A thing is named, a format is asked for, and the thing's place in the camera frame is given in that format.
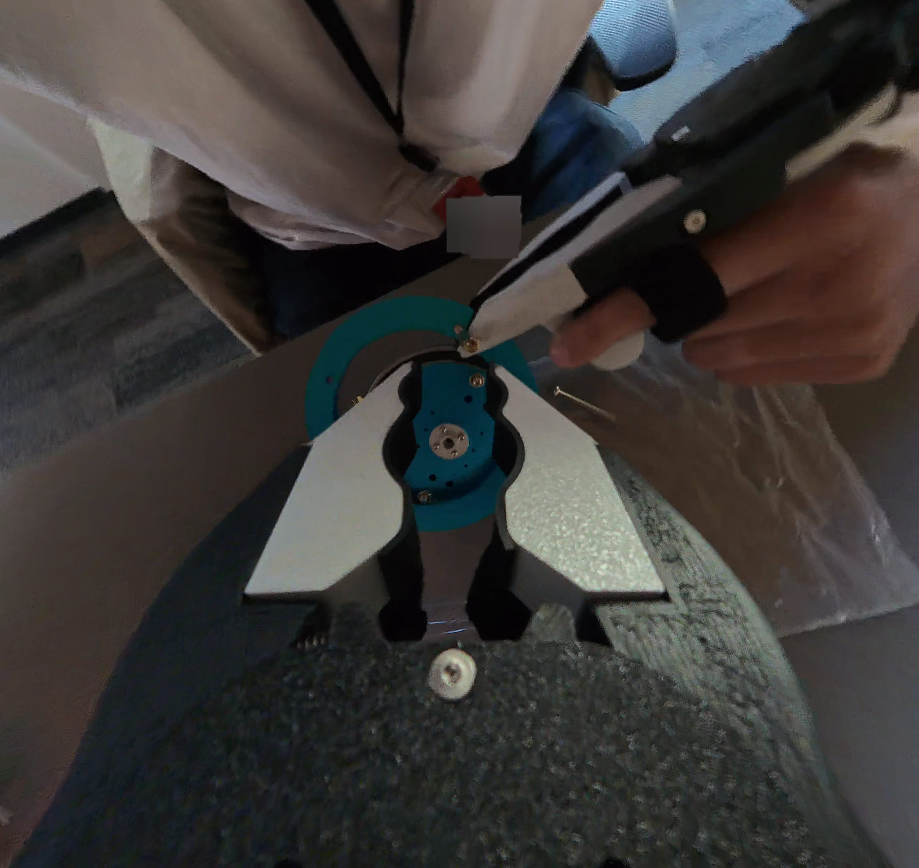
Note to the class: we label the black chair armrest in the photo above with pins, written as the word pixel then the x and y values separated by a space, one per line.
pixel 639 21

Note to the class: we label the long steel screw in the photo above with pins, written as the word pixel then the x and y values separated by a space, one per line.
pixel 585 403

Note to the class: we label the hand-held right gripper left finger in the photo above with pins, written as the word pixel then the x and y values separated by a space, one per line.
pixel 330 516

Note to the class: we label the grey desk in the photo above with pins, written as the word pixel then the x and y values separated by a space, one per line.
pixel 179 452

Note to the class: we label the person's left hand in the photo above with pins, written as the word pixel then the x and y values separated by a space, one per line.
pixel 825 272

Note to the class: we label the red id badge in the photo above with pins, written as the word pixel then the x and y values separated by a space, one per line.
pixel 459 186

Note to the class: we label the clear plastic bag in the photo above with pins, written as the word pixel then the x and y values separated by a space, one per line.
pixel 754 487

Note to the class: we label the blue round metal turntable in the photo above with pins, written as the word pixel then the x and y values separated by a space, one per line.
pixel 337 351

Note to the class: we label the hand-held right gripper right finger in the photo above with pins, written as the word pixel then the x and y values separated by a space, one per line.
pixel 574 516

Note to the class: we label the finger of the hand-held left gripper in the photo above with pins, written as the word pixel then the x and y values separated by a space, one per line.
pixel 560 229
pixel 545 294

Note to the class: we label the person's beige shirt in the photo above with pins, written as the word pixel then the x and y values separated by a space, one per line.
pixel 215 93

